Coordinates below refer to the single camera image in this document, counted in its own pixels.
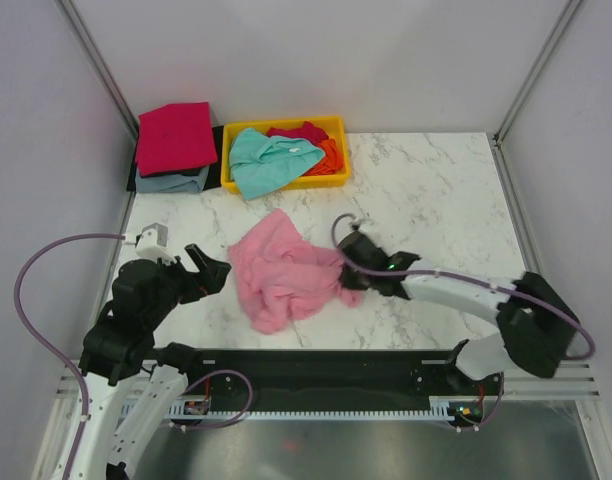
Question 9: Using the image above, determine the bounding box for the folded grey blue t shirt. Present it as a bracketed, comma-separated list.
[135, 167, 209, 194]

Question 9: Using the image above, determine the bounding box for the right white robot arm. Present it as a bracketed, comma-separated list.
[338, 227, 579, 394]

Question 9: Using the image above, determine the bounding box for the orange t shirt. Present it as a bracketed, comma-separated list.
[305, 138, 344, 176]

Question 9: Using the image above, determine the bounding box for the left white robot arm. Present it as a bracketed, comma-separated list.
[64, 244, 231, 479]

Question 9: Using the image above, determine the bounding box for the aluminium frame post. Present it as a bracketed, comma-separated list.
[55, 0, 138, 140]
[493, 0, 587, 146]

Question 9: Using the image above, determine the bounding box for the yellow plastic bin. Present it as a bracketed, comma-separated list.
[221, 116, 351, 200]

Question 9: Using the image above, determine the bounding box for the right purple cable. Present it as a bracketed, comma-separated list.
[331, 213, 596, 436]

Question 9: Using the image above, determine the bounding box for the left aluminium frame post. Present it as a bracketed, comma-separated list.
[55, 0, 138, 140]

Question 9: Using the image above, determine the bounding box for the folded black t shirt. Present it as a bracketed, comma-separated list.
[125, 124, 226, 194]

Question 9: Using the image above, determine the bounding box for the right aluminium frame post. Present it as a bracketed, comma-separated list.
[493, 0, 587, 146]

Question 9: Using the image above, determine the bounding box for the purple cable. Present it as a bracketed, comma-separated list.
[331, 213, 596, 436]
[14, 232, 255, 480]

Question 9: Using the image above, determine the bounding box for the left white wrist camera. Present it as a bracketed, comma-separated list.
[122, 223, 174, 265]

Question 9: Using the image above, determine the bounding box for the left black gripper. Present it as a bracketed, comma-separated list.
[145, 242, 230, 327]

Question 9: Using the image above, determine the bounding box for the folded crimson t shirt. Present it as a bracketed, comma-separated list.
[135, 102, 218, 177]

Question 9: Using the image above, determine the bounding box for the teal t shirt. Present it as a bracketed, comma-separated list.
[228, 128, 324, 200]

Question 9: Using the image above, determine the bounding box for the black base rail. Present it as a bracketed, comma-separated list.
[135, 347, 505, 414]

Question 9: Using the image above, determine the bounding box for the pink t shirt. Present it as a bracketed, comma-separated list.
[228, 209, 363, 334]

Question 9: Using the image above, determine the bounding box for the dark red t shirt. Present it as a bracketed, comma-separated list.
[266, 121, 329, 146]

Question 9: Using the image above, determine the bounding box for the white slotted cable duct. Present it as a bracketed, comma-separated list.
[163, 399, 455, 421]

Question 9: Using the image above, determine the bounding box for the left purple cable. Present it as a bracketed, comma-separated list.
[14, 232, 255, 480]

